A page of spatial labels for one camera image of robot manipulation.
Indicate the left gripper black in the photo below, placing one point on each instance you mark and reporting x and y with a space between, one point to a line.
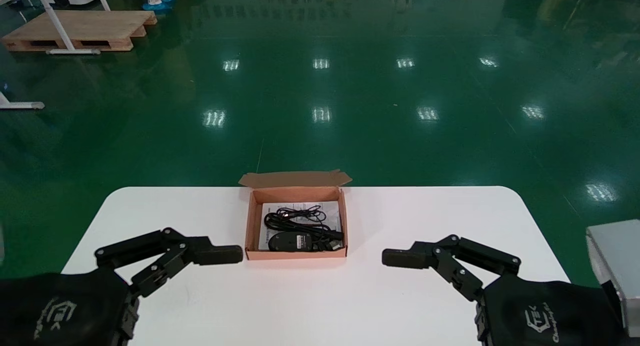
60 311

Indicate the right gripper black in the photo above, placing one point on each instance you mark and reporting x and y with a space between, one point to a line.
545 316

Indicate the brown cardboard storage box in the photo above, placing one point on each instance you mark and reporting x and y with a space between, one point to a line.
295 178

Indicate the white printed instruction sheet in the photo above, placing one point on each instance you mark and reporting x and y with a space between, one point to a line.
334 211

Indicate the white desk foot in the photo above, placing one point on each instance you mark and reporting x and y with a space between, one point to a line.
27 105

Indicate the large wooden pallet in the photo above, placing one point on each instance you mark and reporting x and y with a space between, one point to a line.
87 26

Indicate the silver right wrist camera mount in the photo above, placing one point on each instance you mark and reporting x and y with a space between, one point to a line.
617 266

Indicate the white desk frame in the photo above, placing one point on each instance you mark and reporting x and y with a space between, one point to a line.
72 51

